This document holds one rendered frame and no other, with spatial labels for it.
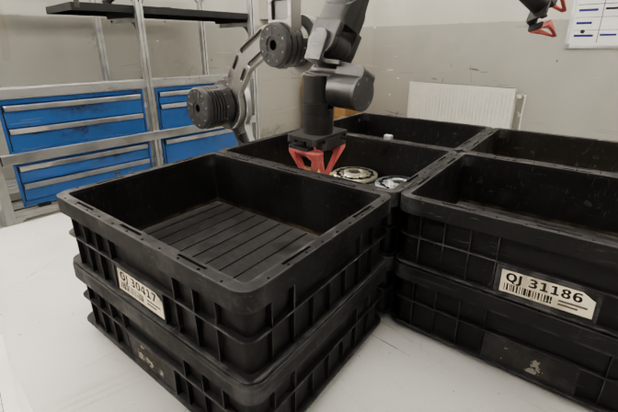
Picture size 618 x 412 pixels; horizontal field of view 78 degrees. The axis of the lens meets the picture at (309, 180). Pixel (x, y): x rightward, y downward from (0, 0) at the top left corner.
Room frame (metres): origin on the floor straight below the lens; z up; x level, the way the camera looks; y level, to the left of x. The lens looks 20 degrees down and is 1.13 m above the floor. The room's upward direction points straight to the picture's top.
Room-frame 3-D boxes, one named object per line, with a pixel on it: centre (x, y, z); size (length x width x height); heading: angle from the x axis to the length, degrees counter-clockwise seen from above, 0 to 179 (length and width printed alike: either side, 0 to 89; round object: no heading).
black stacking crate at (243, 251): (0.51, 0.12, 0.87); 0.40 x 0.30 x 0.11; 53
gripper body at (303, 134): (0.69, -0.02, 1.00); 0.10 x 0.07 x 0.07; 141
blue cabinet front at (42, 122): (2.12, 1.27, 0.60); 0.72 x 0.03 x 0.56; 137
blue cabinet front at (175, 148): (2.70, 0.72, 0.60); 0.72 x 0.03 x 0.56; 137
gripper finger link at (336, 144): (0.70, -0.02, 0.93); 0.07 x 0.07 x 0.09; 51
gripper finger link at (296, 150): (0.69, -0.01, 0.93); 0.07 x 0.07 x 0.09; 51
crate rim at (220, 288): (0.51, 0.12, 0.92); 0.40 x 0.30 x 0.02; 53
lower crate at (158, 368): (0.51, 0.12, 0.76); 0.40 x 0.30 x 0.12; 53
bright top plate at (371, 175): (0.81, -0.10, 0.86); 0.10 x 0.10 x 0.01
